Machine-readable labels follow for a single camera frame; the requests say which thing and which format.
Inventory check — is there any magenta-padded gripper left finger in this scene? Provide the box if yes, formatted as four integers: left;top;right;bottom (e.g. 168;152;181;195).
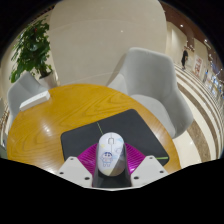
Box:
57;143;101;189

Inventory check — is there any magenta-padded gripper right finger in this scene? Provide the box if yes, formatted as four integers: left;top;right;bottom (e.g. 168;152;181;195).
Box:
123;142;169;188

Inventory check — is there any white cartoon-print computer mouse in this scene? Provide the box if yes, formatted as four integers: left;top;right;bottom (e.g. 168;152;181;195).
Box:
96;132;125;177

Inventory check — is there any dark grey mouse pad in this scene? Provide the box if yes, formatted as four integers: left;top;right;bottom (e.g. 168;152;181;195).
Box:
60;108;170;167

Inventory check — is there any grey upholstered armchair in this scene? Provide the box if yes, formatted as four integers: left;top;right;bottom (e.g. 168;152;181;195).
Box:
7;71;51;126
107;46;194;139

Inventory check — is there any person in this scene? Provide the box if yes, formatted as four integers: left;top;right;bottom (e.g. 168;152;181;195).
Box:
180;46;190;71

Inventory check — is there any green leafy potted plant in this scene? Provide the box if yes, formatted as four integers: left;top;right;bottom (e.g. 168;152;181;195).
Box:
9;18;60;90

